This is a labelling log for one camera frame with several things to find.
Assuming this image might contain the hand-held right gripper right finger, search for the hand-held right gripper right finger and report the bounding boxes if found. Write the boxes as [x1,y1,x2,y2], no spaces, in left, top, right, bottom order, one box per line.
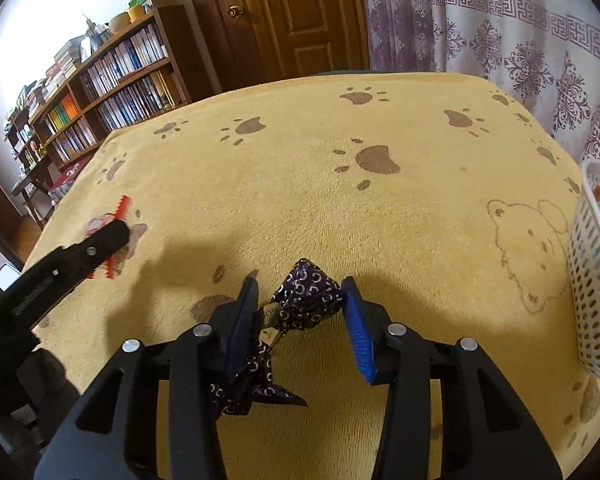
[341,276,563,480]

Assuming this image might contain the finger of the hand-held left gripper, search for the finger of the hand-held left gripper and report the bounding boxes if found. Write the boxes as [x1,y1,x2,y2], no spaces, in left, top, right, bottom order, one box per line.
[27,220,131,307]

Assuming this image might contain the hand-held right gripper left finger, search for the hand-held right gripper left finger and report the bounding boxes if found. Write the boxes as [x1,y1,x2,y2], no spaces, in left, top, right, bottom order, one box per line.
[32,277,260,480]

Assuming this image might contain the red white candy packet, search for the red white candy packet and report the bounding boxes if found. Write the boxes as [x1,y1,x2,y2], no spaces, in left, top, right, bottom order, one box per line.
[86,195,133,281]

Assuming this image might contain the purple patterned candy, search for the purple patterned candy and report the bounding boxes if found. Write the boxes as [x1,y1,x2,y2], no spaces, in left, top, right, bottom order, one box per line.
[209,257,345,418]

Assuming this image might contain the white plastic basket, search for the white plastic basket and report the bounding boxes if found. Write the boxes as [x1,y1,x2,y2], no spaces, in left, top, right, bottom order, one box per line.
[566,160,600,378]

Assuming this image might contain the red box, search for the red box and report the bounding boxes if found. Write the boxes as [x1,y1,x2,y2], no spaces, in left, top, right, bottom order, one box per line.
[47,157,93,206]

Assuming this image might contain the small dark shelf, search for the small dark shelf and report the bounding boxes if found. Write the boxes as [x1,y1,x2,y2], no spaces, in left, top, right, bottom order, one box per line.
[2,110,56,221]

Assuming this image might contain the yellow paw print blanket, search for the yellow paw print blanket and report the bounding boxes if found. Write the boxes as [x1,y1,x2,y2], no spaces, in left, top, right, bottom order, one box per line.
[22,72,600,480]

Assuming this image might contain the rows of shelved books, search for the rows of shelved books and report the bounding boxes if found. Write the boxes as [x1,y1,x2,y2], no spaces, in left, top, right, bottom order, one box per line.
[42,22,178,161]

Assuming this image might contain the stack of books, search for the stack of books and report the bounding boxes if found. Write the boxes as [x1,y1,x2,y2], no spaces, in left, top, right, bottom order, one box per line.
[27,37,86,106]

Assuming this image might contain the wooden bookshelf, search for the wooden bookshelf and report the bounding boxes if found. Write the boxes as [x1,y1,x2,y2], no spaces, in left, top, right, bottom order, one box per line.
[27,5,221,171]

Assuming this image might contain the wooden door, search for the wooden door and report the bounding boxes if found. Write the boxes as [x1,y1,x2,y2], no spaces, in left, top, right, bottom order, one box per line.
[180,0,371,93]

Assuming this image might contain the purple patterned white curtain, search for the purple patterned white curtain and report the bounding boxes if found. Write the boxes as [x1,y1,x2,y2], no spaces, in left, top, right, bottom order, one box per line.
[357,0,600,161]

